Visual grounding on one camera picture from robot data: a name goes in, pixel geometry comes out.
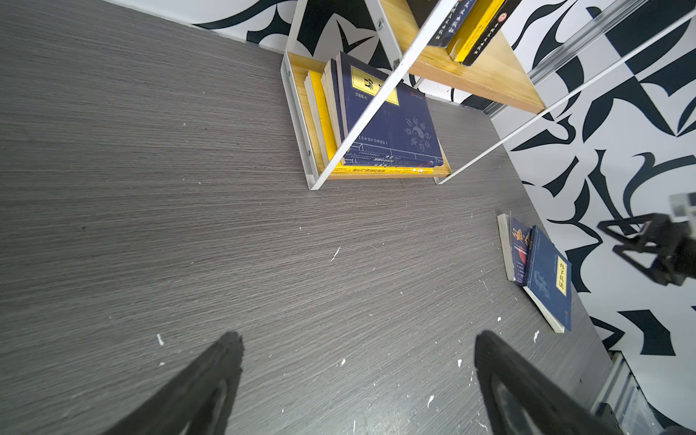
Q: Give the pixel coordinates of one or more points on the yellow cartoon cover book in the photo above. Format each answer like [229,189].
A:
[472,27]

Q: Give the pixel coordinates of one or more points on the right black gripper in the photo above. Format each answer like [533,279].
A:
[672,243]

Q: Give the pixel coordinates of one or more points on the navy book with figures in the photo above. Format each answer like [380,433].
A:
[334,109]
[416,154]

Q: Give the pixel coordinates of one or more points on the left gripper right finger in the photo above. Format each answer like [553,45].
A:
[519,399]

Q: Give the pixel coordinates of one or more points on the purple book under right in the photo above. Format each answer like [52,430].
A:
[515,238]

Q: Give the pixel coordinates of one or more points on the navy book yellow label right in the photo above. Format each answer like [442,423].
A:
[547,281]

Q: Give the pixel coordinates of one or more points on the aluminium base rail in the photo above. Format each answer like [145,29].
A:
[622,403]

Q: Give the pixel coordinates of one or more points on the yellow book in shelf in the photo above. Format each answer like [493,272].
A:
[325,134]

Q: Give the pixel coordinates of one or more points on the navy Yijing book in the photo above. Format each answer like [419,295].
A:
[391,119]

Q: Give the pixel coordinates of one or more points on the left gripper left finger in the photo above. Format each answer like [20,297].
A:
[198,400]

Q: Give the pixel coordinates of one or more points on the aluminium frame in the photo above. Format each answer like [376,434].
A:
[562,44]

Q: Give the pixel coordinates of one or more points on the black Murphy's law book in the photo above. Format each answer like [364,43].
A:
[492,28]

